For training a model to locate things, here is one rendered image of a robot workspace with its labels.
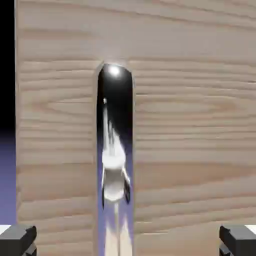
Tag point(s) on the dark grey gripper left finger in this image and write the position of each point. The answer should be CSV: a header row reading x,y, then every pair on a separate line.
x,y
16,240

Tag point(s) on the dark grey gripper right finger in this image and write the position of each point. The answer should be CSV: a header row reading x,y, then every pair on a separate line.
x,y
240,241

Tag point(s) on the light wood cabinet door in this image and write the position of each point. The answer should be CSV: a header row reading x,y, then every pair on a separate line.
x,y
180,120

